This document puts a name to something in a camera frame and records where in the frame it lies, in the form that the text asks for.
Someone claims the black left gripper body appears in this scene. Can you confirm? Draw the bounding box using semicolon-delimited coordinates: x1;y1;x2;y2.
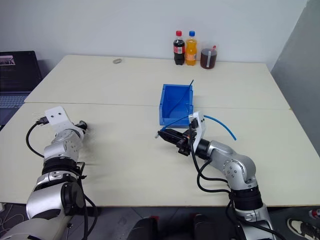
74;120;89;131

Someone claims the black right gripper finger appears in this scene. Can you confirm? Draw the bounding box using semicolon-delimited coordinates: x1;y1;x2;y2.
159;129;187;141
157;132;181;149

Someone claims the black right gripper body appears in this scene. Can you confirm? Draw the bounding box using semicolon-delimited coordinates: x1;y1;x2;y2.
174;132;195;157

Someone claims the thin blue cable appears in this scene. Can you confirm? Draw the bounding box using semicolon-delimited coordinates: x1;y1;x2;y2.
159;113;239;142
167;79;196;118

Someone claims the blue plastic bin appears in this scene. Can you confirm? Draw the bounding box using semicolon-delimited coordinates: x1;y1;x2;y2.
157;83;196;127

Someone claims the dark laptop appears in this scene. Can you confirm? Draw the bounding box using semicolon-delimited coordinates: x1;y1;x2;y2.
0;50;43;126

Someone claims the cola bottle red cap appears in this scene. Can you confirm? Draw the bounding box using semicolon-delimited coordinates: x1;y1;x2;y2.
172;30;186;66

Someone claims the jar of dark liquid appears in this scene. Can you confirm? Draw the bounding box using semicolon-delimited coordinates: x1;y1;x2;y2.
199;45;218;70

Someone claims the orange soda bottle blue cap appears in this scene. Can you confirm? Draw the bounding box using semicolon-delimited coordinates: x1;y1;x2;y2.
185;30;198;67

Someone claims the dark rounded shape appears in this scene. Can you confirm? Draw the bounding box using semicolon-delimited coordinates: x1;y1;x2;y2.
129;216;160;240
190;212;224;240

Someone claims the black and white shoe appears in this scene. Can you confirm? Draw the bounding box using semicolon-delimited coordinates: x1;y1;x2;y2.
286;217;320;240

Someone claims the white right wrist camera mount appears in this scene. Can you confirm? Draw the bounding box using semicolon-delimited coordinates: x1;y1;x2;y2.
187;110;208;151

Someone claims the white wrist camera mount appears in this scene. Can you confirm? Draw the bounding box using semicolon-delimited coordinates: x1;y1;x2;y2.
44;105;76;131
187;110;208;151

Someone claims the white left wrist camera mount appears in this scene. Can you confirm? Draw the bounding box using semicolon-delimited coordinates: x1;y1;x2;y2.
44;105;76;131

